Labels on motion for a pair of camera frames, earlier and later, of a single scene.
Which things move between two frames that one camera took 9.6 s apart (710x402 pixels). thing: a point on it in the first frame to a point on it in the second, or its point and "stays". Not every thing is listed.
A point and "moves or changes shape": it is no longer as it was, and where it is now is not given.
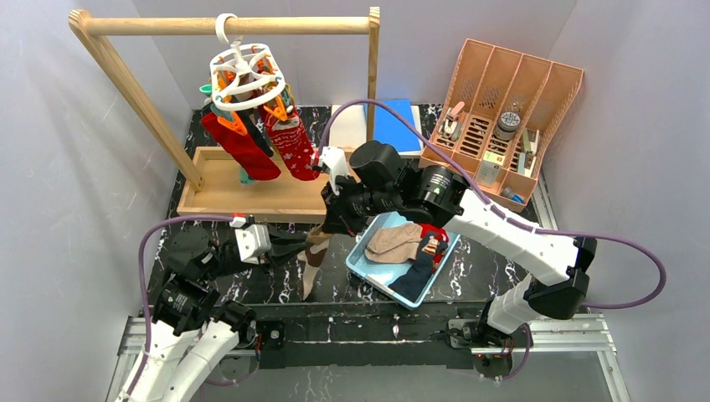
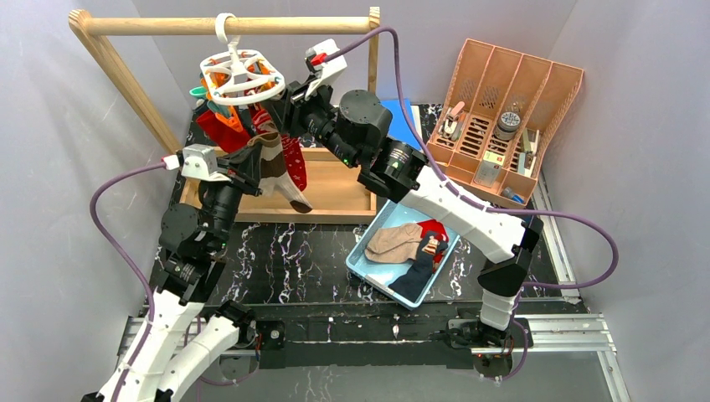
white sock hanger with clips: x=247 y=76 moves or changes shape
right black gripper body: x=337 y=205 to x=291 y=105
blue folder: x=390 y=129 stays
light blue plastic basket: x=379 y=275 stays
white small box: x=490 y=168 stays
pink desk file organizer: x=491 y=122 stays
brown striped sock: x=313 y=257 to x=274 y=179
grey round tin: x=506 y=127 stays
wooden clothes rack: x=208 y=186 stays
